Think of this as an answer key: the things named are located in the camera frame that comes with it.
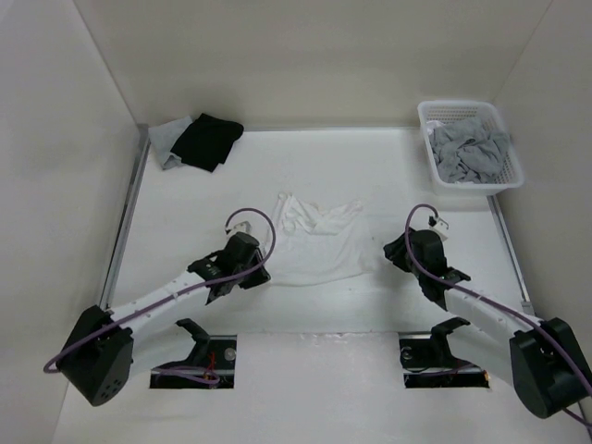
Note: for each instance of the white plastic laundry basket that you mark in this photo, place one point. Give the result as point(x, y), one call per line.
point(440, 112)

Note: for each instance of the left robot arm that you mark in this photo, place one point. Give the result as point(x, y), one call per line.
point(157, 332)

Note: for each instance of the folded black tank top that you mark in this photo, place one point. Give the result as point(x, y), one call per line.
point(207, 142)

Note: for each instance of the folded grey tank top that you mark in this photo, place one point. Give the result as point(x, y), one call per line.
point(164, 137)

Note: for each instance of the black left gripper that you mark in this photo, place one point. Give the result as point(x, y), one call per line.
point(260, 277)

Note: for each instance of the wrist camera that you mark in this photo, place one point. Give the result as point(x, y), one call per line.
point(439, 226)
point(242, 227)

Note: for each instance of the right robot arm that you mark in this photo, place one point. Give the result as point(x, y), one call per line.
point(540, 359)

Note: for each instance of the white tank top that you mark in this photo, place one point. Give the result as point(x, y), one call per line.
point(317, 245)

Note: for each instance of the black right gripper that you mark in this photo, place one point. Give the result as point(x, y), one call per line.
point(394, 250)

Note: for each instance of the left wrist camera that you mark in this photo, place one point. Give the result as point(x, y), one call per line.
point(242, 227)

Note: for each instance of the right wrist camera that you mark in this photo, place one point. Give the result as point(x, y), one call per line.
point(439, 226)

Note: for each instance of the grey tank tops pile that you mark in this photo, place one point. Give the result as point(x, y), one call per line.
point(466, 152)

